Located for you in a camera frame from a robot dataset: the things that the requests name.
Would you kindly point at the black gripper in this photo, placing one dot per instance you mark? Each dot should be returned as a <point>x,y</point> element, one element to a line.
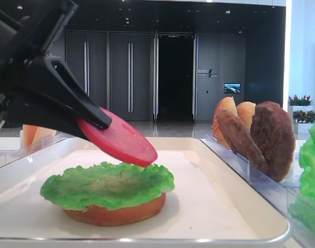
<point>37,88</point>

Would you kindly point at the right orange cheese slice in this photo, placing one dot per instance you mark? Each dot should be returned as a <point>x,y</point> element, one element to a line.
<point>42,133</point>

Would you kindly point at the green lettuce leaf on tray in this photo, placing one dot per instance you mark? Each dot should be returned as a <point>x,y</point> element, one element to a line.
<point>107,185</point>

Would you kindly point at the bun bottom under lettuce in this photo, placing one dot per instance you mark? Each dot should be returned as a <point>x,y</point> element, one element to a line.
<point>103,217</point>

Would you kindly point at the left brown meat patty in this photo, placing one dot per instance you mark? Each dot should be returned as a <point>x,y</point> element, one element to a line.
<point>240,142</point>

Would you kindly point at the brown meat patty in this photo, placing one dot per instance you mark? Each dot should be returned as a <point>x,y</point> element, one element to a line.
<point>272,131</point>
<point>240,142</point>

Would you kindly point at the right brown meat patty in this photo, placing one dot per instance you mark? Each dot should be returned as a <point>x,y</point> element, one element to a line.
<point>272,131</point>

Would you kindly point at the green lettuce leaf in rack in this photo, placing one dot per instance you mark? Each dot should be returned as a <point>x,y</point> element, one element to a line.
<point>308,170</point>

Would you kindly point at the left clear acrylic rack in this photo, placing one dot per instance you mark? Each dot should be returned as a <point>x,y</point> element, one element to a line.
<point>9,156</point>

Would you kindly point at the clear acrylic rack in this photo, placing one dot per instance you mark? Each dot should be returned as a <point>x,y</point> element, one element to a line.
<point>285,196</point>
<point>9,156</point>

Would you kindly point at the left sesame bun half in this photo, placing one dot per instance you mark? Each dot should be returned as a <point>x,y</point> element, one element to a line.
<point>225,110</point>

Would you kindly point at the white rectangular tray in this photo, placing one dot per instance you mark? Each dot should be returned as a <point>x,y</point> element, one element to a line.
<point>211,206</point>

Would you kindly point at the right bun half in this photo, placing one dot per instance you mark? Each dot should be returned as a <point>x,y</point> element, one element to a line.
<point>245,111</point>

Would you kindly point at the flower planter box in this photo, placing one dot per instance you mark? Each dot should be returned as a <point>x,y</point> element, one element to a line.
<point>302,113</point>

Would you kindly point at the right clear acrylic rack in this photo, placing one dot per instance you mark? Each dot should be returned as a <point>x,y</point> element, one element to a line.
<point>285,196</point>

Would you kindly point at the wall display screen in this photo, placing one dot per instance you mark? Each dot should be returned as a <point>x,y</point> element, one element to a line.
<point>232,88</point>

